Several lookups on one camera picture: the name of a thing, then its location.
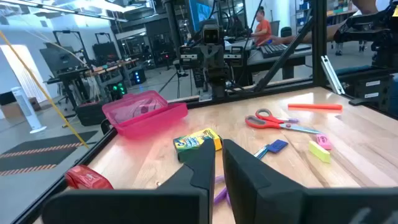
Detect black computer keyboard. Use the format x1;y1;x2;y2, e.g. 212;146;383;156
259;43;312;59

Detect white tower fan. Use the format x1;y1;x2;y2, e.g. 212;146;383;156
11;86;47;134

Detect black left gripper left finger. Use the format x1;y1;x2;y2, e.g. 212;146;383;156
42;138;216;224

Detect black striped edge floor mat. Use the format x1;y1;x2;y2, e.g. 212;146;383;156
0;130;99;177

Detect red stapler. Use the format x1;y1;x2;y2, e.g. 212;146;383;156
64;164;114;190

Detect person's forearm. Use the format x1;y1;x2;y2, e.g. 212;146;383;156
270;23;340;46

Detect black aluminium table frame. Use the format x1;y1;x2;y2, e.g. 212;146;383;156
12;0;398;224

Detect yellow eraser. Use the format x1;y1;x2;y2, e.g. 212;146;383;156
308;140;331;164

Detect gray office desk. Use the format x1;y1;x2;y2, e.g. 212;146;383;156
223;39;313;88

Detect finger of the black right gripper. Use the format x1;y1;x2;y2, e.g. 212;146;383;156
213;43;244;78
180;43;214;78

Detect pink plastic pencil case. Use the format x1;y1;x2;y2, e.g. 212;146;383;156
101;90;189;139

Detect computer with blue lights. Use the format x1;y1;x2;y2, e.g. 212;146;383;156
130;68;147;85

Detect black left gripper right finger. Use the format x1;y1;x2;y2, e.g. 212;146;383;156
222;138;398;224

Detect purple handled scissors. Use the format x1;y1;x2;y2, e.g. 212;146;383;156
213;175;231;206

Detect person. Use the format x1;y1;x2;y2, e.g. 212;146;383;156
251;6;273;47

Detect wooden top workbench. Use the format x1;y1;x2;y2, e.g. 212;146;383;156
43;57;141;106

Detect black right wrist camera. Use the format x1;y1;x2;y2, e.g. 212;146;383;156
201;19;222;44

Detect pink eraser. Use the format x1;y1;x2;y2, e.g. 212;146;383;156
316;133;333;151

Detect red handled scissors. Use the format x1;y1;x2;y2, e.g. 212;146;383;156
244;108;323;135

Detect yellow hanging cable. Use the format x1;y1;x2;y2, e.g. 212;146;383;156
0;30;90;149

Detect silver metal bracket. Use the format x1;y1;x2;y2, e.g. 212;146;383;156
320;55;346;96

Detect yellow green crayon box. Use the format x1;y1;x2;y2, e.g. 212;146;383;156
173;128;223;162

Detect dark blue eraser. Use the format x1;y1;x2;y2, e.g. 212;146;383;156
266;139;289;154

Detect orange marker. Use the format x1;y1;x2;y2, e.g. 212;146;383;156
287;103;343;111

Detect black monitor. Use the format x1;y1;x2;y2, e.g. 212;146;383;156
39;43;84;76

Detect computer with green lights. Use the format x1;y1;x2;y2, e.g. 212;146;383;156
108;80;128;101

